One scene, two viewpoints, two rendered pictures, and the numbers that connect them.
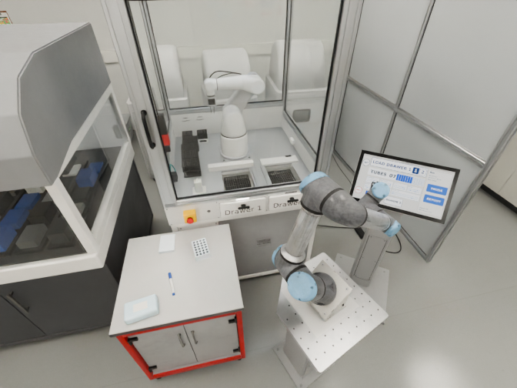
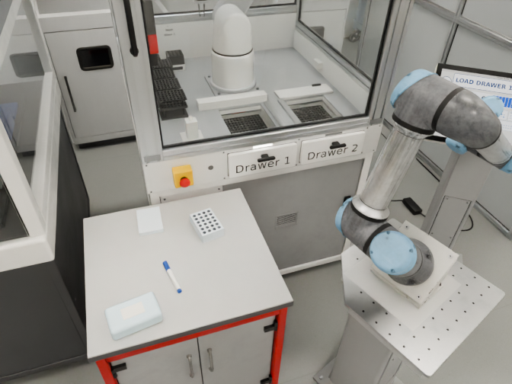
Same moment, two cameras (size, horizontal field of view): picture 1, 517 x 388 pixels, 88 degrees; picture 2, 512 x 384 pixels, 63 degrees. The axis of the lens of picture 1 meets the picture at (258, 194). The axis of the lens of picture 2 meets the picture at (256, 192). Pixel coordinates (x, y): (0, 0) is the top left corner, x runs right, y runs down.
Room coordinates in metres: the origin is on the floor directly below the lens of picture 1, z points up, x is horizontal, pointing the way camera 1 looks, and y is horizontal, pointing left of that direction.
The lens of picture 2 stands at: (-0.09, 0.31, 1.87)
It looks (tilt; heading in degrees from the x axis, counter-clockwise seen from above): 40 degrees down; 352
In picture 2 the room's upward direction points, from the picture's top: 2 degrees clockwise
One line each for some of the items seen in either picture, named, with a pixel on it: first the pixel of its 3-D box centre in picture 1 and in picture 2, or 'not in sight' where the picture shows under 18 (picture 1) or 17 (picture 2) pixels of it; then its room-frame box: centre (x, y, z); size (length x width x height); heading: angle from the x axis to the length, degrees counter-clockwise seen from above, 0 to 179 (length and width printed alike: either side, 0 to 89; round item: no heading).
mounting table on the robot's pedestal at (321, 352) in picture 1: (320, 307); (403, 293); (0.68, -0.32, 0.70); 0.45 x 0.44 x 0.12; 33
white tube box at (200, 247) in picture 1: (201, 249); (206, 225); (1.00, 0.34, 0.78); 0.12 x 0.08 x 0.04; 22
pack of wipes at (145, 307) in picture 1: (141, 309); (133, 315); (0.64, 0.56, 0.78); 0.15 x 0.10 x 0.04; 111
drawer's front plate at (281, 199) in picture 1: (290, 200); (332, 147); (1.32, -0.21, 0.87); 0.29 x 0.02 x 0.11; 102
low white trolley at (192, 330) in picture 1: (191, 304); (187, 317); (0.88, 0.44, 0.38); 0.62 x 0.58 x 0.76; 102
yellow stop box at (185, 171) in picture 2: (190, 216); (183, 177); (1.17, 0.42, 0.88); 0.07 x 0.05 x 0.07; 102
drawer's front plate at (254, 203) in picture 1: (243, 207); (263, 160); (1.26, 0.10, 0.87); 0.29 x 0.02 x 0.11; 102
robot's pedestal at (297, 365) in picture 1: (309, 331); (377, 339); (0.70, -0.30, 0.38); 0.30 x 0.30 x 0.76; 33
